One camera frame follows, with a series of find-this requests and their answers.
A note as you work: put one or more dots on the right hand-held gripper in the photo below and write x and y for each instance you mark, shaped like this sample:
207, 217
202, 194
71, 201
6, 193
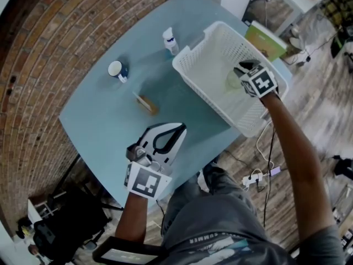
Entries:
262, 83

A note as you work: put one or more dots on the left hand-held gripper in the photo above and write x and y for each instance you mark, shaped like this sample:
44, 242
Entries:
146, 182

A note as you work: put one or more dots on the white plastic basket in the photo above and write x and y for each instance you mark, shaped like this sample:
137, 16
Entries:
209, 73

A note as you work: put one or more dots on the person's left forearm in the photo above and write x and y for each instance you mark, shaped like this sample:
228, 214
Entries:
132, 219

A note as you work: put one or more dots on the person's right forearm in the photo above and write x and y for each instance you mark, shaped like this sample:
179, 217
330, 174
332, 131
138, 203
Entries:
298, 153

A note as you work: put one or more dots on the green book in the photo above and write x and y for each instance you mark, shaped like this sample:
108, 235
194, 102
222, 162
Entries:
264, 41

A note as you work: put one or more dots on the wooden card stand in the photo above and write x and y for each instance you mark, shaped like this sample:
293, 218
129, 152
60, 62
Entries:
147, 103

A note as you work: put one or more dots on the person's left shoe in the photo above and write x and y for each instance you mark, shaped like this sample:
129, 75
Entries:
204, 181

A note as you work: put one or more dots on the person's grey trousers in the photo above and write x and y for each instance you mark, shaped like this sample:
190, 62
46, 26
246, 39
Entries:
218, 186

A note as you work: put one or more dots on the clear spray bottle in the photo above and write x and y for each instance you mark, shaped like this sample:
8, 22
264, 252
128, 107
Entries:
171, 43

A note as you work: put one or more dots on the blue white mug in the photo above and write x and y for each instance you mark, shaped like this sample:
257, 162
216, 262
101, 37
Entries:
115, 69

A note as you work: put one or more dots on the white power strip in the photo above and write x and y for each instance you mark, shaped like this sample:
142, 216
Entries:
252, 179

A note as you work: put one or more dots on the black green office chair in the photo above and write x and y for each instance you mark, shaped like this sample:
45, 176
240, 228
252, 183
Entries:
337, 45

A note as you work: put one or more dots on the person's grey t-shirt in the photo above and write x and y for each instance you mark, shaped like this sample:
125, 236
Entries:
220, 230

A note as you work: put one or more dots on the purple phone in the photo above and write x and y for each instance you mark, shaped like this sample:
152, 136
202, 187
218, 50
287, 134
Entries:
275, 171

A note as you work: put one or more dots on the black tablet device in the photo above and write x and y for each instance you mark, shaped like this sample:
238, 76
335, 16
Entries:
129, 254

